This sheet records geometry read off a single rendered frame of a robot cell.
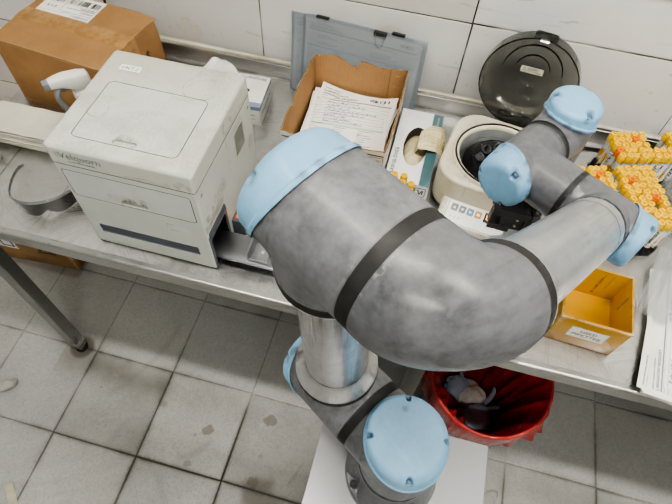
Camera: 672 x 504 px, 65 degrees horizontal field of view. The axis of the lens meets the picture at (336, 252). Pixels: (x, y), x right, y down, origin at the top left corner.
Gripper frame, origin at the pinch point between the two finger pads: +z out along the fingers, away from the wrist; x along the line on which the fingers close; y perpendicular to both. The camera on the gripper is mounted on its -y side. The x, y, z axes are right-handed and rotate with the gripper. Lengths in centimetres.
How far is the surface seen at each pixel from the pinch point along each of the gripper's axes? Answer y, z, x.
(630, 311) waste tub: -24.7, 5.8, 5.3
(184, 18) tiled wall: 88, 3, -55
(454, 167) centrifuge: 12.2, 3.7, -20.9
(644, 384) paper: -30.4, 13.7, 15.9
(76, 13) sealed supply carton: 110, -3, -41
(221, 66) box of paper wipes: 73, 4, -40
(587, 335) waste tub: -18.1, 9.6, 10.2
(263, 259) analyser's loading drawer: 47.9, 11.2, 7.9
